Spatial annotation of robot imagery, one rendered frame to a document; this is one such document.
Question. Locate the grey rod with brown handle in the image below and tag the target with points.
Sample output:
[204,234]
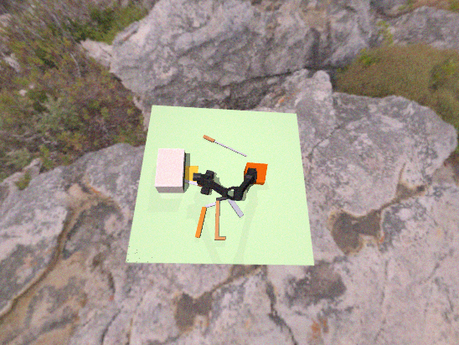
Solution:
[213,140]

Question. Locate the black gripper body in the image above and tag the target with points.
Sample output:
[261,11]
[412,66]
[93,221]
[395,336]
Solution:
[206,190]

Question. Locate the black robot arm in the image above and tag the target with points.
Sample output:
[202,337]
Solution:
[207,180]

